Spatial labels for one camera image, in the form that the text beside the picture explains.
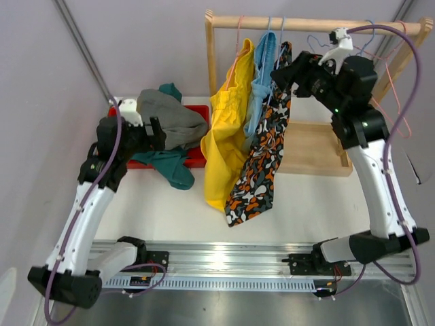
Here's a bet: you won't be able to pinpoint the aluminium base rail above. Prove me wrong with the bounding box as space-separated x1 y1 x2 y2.
88 240 417 279

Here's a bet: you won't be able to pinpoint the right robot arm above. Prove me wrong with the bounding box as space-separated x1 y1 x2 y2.
271 51 430 274

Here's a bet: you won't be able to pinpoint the grey shorts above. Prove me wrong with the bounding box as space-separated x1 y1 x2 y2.
137 89 208 151

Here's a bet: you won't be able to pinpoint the white slotted cable duct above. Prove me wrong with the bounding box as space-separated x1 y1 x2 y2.
103 276 324 293

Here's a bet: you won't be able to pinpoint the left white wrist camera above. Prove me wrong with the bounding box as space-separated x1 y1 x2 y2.
115 97 143 127

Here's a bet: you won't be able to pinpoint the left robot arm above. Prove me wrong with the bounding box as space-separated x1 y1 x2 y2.
28 115 166 309

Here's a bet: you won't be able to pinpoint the dark green shorts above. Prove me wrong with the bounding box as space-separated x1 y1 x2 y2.
130 82 196 191

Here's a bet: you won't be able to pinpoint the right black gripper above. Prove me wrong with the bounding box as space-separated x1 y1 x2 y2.
271 51 347 114

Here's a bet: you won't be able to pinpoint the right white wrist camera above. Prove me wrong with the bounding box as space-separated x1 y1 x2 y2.
318 27 353 66

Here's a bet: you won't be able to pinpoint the light blue shorts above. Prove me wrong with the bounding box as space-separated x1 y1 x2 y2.
243 31 277 151

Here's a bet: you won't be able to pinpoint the pink hanger under yellow shorts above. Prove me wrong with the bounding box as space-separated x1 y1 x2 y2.
225 15 244 90

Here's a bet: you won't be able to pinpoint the blue hanger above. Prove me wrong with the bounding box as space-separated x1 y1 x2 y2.
307 29 376 56
255 16 277 87
247 16 288 133

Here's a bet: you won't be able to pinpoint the camouflage patterned shorts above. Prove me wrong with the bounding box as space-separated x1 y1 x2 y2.
224 41 292 228

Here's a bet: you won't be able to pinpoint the yellow shorts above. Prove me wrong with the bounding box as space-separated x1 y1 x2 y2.
201 39 255 212

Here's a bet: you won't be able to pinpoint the red plastic bin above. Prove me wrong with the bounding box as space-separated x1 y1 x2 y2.
127 105 210 170

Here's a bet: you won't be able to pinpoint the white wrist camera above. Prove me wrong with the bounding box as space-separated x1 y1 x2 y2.
115 97 143 127
318 27 353 66

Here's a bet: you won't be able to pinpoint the wooden clothes rack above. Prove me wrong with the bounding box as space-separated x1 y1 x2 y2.
205 10 413 177

